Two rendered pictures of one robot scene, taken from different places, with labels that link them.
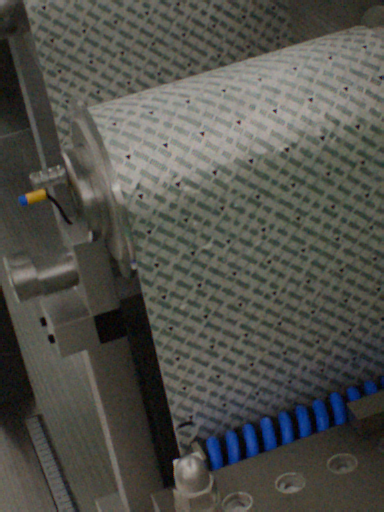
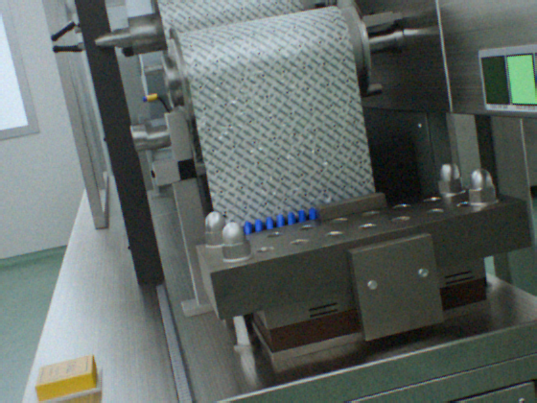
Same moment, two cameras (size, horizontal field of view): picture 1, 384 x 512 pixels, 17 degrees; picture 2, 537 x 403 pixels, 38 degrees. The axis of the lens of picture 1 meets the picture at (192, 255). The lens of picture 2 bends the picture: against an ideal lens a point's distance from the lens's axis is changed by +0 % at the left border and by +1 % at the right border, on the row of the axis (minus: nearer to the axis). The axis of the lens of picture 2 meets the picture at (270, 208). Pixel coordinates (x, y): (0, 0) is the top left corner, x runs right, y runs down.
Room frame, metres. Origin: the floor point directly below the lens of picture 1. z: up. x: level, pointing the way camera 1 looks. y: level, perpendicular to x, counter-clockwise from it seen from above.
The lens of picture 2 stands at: (-0.23, -0.10, 1.25)
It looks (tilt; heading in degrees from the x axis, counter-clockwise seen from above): 11 degrees down; 4
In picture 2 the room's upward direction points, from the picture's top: 11 degrees counter-clockwise
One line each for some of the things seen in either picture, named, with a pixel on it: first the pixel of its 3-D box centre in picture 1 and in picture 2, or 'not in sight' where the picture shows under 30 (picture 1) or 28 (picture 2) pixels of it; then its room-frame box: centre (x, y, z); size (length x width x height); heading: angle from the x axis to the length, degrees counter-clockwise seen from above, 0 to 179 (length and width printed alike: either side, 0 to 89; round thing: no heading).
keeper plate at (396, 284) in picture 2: not in sight; (396, 286); (0.67, -0.18, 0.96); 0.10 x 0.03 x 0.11; 103
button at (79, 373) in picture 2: not in sight; (66, 377); (0.69, 0.25, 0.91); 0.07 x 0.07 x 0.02; 13
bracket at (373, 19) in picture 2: not in sight; (377, 18); (0.96, -0.23, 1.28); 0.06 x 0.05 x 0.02; 103
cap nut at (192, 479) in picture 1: (193, 480); (216, 228); (0.77, 0.03, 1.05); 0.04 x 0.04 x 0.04
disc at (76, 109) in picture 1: (101, 188); (181, 79); (0.90, 0.06, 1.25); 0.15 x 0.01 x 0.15; 13
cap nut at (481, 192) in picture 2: not in sight; (480, 185); (0.75, -0.31, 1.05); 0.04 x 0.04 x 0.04
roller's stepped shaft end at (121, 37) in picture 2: not in sight; (113, 39); (1.12, 0.19, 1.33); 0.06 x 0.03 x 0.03; 103
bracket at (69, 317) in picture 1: (98, 383); (181, 214); (0.92, 0.10, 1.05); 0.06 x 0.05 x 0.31; 103
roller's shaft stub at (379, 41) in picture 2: not in sight; (376, 42); (0.96, -0.23, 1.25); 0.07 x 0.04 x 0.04; 103
